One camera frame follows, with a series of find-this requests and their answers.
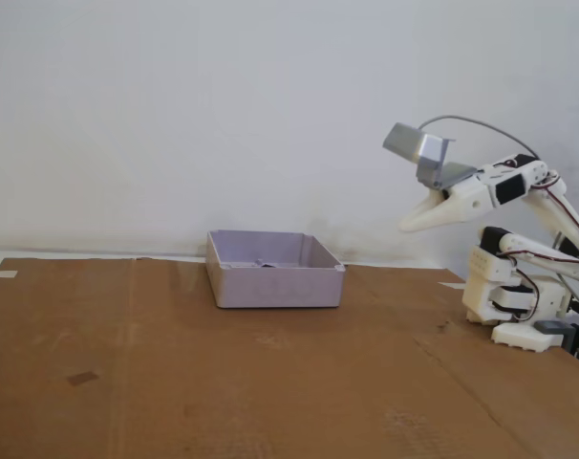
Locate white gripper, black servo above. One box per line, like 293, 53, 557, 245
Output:
397, 157, 532, 233

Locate pale lilac plastic box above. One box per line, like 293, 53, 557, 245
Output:
205, 229, 346, 311

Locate silver webcam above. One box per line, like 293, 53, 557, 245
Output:
382, 121, 458, 188

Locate grey table clamp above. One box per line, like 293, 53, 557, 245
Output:
532, 318, 579, 369

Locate brown cardboard sheet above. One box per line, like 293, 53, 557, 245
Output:
0, 256, 579, 459

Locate brown tape patch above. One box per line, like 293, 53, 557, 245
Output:
65, 370, 99, 386

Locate grey webcam mount bracket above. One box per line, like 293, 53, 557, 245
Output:
440, 161, 478, 188

